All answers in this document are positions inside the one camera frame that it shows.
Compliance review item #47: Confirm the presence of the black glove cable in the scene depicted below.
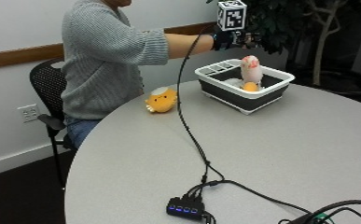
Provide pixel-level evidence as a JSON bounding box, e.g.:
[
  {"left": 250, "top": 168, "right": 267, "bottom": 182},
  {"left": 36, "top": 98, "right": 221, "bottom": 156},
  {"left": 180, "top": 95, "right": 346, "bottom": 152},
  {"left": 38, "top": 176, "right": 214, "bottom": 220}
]
[{"left": 176, "top": 23, "right": 228, "bottom": 188}]

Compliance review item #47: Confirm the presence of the the person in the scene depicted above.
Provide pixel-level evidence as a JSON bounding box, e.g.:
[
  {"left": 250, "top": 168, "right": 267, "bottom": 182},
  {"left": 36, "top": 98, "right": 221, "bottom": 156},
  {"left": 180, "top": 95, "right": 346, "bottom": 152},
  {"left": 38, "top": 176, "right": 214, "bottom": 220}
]
[{"left": 60, "top": 0, "right": 216, "bottom": 150}]

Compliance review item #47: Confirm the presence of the yellow plush toy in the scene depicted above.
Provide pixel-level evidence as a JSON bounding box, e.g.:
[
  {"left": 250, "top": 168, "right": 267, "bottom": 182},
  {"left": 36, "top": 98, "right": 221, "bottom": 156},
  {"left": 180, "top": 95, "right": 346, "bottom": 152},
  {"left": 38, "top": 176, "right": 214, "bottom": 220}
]
[{"left": 144, "top": 87, "right": 180, "bottom": 114}]

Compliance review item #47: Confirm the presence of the black mesh office chair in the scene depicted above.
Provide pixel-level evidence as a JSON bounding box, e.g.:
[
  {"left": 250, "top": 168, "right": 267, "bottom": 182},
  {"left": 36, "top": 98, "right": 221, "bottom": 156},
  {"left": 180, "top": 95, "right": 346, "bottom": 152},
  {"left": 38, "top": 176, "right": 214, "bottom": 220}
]
[{"left": 28, "top": 57, "right": 79, "bottom": 190}]

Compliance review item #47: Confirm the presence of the white and black collapsible basin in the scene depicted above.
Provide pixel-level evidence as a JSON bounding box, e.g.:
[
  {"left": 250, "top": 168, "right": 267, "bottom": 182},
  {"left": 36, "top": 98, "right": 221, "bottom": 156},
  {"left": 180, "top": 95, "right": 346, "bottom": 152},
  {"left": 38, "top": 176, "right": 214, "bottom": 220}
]
[{"left": 194, "top": 58, "right": 297, "bottom": 116}]

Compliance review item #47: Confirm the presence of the pink and white plush toy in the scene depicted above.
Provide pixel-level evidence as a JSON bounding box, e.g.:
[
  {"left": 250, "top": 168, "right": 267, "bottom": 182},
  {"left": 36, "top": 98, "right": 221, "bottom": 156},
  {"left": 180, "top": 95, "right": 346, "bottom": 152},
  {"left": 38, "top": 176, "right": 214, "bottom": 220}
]
[{"left": 240, "top": 55, "right": 265, "bottom": 89}]

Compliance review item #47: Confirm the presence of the wooden wall rail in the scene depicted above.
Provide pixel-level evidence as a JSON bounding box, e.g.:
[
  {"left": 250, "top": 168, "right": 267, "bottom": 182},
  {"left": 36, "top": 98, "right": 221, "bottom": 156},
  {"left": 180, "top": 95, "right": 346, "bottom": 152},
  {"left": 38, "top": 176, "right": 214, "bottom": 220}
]
[{"left": 0, "top": 21, "right": 218, "bottom": 71}]

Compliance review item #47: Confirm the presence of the white wall outlet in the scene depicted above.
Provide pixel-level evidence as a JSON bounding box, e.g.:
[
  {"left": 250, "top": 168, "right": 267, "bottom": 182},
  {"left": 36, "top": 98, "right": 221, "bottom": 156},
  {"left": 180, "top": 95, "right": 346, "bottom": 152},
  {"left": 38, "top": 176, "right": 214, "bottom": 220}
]
[{"left": 16, "top": 104, "right": 42, "bottom": 124}]

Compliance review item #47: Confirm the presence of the orange ball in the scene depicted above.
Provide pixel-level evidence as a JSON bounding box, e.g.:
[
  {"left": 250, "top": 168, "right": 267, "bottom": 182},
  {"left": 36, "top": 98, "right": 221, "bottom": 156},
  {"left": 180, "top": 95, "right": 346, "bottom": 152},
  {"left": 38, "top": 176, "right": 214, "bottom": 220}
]
[{"left": 242, "top": 81, "right": 259, "bottom": 92}]

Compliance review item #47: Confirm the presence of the black hub cable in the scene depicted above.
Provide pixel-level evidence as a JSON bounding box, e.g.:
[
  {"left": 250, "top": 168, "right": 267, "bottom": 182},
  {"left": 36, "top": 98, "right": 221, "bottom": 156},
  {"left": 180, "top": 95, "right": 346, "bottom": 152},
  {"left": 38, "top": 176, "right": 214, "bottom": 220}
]
[{"left": 204, "top": 179, "right": 314, "bottom": 216}]

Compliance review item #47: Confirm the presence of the black thick cable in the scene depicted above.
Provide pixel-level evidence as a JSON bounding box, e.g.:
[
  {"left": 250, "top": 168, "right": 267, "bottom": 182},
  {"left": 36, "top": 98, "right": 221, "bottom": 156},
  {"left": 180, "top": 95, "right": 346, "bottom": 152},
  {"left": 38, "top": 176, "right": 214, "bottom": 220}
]
[{"left": 277, "top": 199, "right": 361, "bottom": 224}]

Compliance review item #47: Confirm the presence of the black usb hub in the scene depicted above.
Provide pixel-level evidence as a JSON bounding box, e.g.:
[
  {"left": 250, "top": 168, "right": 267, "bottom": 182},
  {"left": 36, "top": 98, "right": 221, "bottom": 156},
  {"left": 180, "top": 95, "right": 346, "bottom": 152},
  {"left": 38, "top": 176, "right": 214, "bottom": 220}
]
[{"left": 165, "top": 196, "right": 206, "bottom": 221}]

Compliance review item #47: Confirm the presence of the white marker cube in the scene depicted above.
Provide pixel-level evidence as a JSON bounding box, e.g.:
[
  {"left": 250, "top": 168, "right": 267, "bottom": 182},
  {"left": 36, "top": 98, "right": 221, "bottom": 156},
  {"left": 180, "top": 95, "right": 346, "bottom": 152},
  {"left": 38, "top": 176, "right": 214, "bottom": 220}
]
[{"left": 217, "top": 0, "right": 249, "bottom": 32}]

